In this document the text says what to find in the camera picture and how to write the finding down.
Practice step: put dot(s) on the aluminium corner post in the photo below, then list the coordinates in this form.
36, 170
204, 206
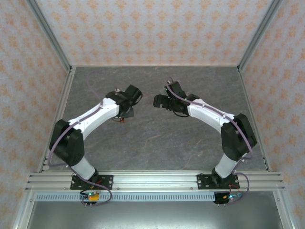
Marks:
50, 33
258, 33

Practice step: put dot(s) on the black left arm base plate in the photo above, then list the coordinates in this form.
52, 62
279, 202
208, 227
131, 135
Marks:
107, 182

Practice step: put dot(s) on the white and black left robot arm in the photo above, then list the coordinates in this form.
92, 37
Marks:
95, 117

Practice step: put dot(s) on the grey metal sheet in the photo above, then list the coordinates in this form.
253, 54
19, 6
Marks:
155, 217

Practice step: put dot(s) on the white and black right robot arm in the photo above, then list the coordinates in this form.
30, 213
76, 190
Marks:
207, 114

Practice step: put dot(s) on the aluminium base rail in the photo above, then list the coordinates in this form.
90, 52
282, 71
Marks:
155, 181

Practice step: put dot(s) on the aluminium frame leg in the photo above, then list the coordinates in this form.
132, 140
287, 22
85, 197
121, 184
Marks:
284, 214
23, 214

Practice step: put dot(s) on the aluminium side rail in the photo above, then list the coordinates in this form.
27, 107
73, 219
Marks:
67, 90
246, 93

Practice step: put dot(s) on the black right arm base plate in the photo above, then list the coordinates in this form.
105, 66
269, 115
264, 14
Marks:
202, 182

